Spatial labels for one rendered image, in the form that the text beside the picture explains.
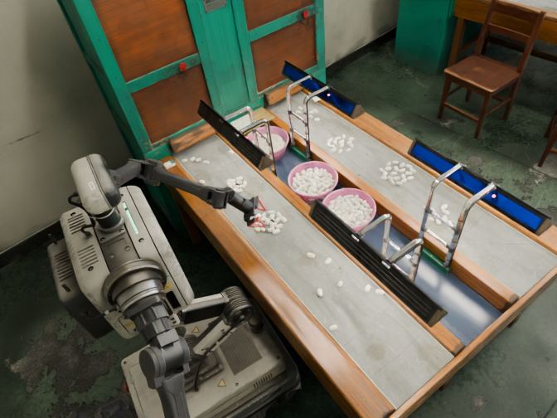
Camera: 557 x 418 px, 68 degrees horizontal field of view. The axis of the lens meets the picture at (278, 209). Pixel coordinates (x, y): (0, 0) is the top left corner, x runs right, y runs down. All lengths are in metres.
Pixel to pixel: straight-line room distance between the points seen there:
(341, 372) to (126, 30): 1.78
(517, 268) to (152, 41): 1.99
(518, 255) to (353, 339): 0.82
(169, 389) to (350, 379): 0.73
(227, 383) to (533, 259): 1.42
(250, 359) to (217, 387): 0.18
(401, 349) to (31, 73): 2.56
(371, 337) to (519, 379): 1.10
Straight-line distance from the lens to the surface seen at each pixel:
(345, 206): 2.10
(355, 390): 1.62
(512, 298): 1.91
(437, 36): 4.43
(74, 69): 3.09
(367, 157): 2.38
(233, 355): 2.02
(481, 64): 3.87
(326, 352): 1.67
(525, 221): 1.75
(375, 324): 1.75
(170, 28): 2.32
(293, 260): 1.91
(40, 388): 2.94
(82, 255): 1.24
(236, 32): 2.50
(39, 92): 3.08
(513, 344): 2.71
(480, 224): 2.13
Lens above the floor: 2.30
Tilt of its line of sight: 47 degrees down
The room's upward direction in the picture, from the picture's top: 9 degrees counter-clockwise
